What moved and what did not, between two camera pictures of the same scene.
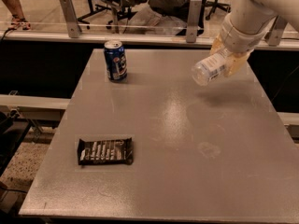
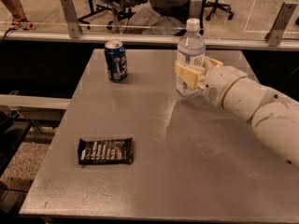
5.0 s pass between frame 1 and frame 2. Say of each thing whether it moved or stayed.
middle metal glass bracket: stayed
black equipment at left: stayed
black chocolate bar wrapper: stayed
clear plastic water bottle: moved
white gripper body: moved
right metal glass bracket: stayed
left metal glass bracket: stayed
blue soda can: stayed
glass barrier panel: stayed
